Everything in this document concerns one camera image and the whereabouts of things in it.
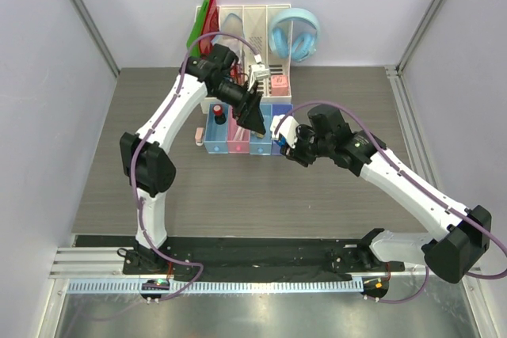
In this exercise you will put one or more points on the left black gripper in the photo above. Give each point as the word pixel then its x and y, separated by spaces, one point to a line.
pixel 247 113

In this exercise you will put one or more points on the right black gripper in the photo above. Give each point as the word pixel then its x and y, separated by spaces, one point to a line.
pixel 295 153

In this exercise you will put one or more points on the green white marker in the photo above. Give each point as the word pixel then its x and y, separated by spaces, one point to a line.
pixel 240 134

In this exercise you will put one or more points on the pink drawer bin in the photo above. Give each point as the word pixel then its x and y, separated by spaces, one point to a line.
pixel 236 147

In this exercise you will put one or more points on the red black stamp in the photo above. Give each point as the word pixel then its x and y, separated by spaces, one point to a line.
pixel 219 115

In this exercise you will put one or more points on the purple drawer bin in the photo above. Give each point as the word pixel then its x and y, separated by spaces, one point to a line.
pixel 279 109

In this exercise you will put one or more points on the light blue drawer bin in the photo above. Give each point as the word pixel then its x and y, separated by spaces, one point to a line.
pixel 215 135

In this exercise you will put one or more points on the pink stapler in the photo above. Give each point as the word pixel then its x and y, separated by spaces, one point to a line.
pixel 199 136

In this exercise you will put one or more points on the green red folder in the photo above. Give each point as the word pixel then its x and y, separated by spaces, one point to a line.
pixel 207 20

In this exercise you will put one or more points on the blue grey glue stick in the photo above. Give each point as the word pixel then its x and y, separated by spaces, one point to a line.
pixel 282 146

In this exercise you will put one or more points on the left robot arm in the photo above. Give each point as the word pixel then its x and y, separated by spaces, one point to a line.
pixel 145 154

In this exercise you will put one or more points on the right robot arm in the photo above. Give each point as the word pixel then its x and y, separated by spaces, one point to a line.
pixel 455 236

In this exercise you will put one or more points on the pink cube box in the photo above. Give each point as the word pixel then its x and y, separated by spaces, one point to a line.
pixel 279 85

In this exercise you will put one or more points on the clear zip pouch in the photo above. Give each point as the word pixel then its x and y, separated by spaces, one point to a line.
pixel 232 24

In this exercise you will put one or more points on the light blue headphones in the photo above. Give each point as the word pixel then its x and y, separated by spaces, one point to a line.
pixel 293 34

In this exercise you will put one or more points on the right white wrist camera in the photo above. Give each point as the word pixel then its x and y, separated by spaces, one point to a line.
pixel 282 127

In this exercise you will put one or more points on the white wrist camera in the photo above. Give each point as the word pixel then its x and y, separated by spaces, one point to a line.
pixel 258 72
pixel 282 127

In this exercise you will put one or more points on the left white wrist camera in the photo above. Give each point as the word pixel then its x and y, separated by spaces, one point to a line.
pixel 258 72

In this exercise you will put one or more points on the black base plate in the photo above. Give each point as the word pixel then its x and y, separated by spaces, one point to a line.
pixel 257 260

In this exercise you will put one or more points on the white slotted cable duct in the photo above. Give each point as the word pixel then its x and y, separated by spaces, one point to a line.
pixel 154 286

